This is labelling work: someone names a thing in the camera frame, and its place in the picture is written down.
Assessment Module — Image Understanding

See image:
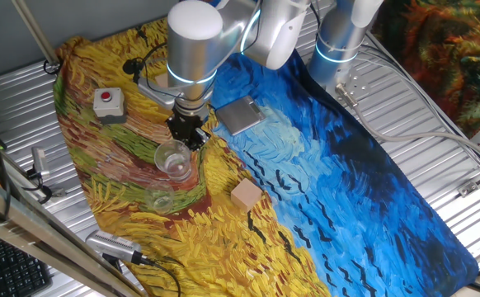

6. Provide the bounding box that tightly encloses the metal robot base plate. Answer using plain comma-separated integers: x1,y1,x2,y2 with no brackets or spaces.
326,65,373,102

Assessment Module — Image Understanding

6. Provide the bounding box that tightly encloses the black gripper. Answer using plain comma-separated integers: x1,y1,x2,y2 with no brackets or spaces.
165,111,212,152

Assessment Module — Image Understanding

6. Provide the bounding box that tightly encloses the empty clear plastic cup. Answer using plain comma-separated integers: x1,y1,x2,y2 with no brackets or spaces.
143,179,177,215

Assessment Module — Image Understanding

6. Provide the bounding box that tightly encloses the grey box with red button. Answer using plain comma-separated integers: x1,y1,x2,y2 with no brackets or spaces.
92,87,128,125

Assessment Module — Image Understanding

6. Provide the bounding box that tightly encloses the aluminium bar with bracket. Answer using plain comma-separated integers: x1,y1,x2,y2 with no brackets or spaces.
456,158,480,198

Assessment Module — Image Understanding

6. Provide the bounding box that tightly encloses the thin grey metal pole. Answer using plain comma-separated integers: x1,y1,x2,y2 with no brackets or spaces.
11,0,63,74

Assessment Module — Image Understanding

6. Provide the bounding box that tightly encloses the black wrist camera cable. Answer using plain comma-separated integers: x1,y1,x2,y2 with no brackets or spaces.
122,40,183,100

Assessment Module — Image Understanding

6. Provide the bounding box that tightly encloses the Van Gogh painting print cloth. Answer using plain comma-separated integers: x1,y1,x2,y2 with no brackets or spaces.
53,0,480,297

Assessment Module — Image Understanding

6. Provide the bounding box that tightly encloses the orange green painted backdrop cloth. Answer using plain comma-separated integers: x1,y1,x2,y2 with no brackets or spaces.
371,0,480,139

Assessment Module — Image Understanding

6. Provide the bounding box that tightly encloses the aluminium frame beam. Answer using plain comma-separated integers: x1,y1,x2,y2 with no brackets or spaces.
0,167,142,297

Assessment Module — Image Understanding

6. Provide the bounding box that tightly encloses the small silver camera on bracket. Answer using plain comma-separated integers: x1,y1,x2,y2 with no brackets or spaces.
31,146,51,181

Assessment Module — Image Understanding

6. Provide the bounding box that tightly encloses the ribbed silver depth camera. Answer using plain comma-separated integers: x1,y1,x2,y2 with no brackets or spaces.
85,229,143,265

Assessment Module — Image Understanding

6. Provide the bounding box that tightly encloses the silver digital kitchen scale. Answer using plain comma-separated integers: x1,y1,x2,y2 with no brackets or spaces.
214,95,266,136

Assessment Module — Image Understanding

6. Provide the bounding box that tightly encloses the clear plastic cup with water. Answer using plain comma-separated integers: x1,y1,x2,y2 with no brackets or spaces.
153,139,194,183

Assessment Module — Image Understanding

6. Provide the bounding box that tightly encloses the grey hose with metal connector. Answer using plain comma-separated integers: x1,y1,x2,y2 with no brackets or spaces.
334,82,480,166

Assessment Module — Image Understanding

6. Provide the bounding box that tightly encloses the black depth camera cable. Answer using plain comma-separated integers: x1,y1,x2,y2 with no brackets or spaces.
139,253,182,297

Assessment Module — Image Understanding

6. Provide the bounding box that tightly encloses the black computer keyboard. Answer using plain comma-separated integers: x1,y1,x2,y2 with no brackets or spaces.
0,230,54,297

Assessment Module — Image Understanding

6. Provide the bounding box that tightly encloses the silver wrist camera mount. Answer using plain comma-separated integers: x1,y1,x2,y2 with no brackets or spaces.
134,69,183,111

